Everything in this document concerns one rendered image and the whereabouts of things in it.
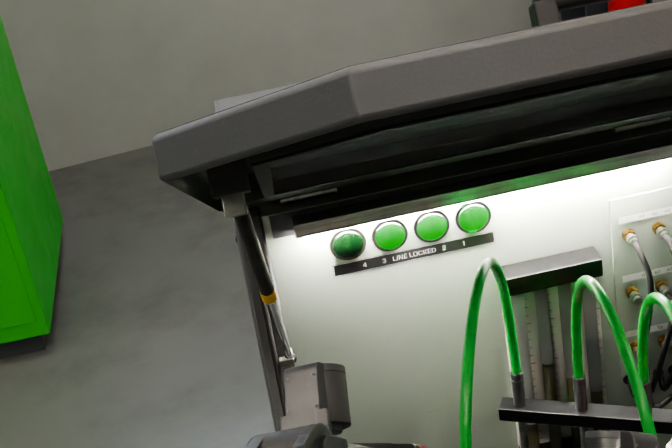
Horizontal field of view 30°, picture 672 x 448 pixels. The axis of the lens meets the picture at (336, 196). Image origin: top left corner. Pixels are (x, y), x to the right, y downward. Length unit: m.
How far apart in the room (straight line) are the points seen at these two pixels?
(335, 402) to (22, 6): 4.20
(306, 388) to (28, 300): 3.02
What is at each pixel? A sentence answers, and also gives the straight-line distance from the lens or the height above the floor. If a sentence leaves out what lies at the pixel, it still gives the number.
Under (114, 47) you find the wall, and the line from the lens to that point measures 5.37.
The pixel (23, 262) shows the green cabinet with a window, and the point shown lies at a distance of 4.11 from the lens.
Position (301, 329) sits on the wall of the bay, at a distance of 1.82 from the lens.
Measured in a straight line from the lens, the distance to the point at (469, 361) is 1.46.
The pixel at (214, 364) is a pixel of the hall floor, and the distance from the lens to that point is 4.01.
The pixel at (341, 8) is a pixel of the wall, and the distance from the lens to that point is 5.48.
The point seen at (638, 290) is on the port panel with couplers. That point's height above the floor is 1.20.
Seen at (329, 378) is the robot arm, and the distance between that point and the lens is 1.22.
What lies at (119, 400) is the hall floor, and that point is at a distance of 3.98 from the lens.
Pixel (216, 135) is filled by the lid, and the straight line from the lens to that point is 0.89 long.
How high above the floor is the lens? 2.27
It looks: 28 degrees down
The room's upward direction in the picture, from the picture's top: 11 degrees counter-clockwise
